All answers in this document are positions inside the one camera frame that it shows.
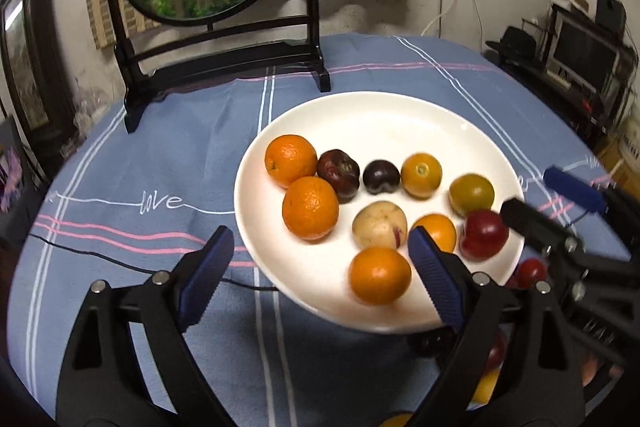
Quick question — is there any pale yellow round fruit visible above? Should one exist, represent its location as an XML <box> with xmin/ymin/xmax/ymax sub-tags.
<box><xmin>472</xmin><ymin>369</ymin><xmax>500</xmax><ymax>405</ymax></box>

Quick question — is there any olive green round fruit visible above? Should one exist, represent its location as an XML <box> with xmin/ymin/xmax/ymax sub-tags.
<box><xmin>448</xmin><ymin>173</ymin><xmax>495</xmax><ymax>217</ymax></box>

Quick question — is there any yellow-orange round fruit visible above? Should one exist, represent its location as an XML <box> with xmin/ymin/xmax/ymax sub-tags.
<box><xmin>411</xmin><ymin>213</ymin><xmax>458</xmax><ymax>254</ymax></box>

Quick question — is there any orange with green navel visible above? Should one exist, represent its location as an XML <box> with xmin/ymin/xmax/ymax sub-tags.
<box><xmin>400</xmin><ymin>153</ymin><xmax>442</xmax><ymax>199</ymax></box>

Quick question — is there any pale yellow blushed fruit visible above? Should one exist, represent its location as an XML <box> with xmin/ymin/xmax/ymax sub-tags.
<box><xmin>352</xmin><ymin>200</ymin><xmax>408</xmax><ymax>251</ymax></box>

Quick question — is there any small dark purple plum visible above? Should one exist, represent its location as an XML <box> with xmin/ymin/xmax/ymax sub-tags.
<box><xmin>362</xmin><ymin>159</ymin><xmax>400</xmax><ymax>195</ymax></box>

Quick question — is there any bright orange front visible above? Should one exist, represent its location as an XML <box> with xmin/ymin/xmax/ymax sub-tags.
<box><xmin>348</xmin><ymin>247</ymin><xmax>412</xmax><ymax>306</ymax></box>

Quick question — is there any dark maroon wrinkled fruit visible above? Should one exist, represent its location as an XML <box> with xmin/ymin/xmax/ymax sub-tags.
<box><xmin>317</xmin><ymin>150</ymin><xmax>360</xmax><ymax>204</ymax></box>

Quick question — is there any mandarin orange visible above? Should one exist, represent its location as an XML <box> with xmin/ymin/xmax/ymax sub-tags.
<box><xmin>282</xmin><ymin>176</ymin><xmax>340</xmax><ymax>242</ymax></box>
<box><xmin>264</xmin><ymin>134</ymin><xmax>318</xmax><ymax>188</ymax></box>

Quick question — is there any person's right hand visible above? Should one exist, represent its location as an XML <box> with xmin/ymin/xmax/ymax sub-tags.
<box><xmin>580</xmin><ymin>351</ymin><xmax>624</xmax><ymax>387</ymax></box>

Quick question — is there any red cherry tomato back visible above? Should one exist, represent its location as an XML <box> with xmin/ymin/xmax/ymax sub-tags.
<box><xmin>508</xmin><ymin>258</ymin><xmax>548</xmax><ymax>289</ymax></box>

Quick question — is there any large dark red plum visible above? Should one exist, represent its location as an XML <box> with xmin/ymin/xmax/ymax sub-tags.
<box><xmin>484</xmin><ymin>329</ymin><xmax>506</xmax><ymax>374</ymax></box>

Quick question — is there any computer monitor on desk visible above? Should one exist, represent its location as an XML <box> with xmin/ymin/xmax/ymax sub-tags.
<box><xmin>542</xmin><ymin>4</ymin><xmax>623</xmax><ymax>95</ymax></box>

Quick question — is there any small yellow fruit front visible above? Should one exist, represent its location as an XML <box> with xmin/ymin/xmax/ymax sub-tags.
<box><xmin>380</xmin><ymin>412</ymin><xmax>412</xmax><ymax>427</ymax></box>

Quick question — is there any blue striped tablecloth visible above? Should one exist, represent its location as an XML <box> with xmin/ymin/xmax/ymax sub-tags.
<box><xmin>8</xmin><ymin>34</ymin><xmax>626</xmax><ymax>426</ymax></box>

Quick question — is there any white round plate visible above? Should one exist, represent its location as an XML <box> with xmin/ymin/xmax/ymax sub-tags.
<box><xmin>234</xmin><ymin>91</ymin><xmax>523</xmax><ymax>334</ymax></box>

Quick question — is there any dark framed mirror cabinet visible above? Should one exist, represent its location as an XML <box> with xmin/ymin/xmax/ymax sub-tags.
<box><xmin>1</xmin><ymin>0</ymin><xmax>78</xmax><ymax>155</ymax></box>

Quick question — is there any white power cord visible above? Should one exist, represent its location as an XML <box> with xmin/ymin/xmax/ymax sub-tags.
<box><xmin>418</xmin><ymin>0</ymin><xmax>486</xmax><ymax>53</ymax></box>

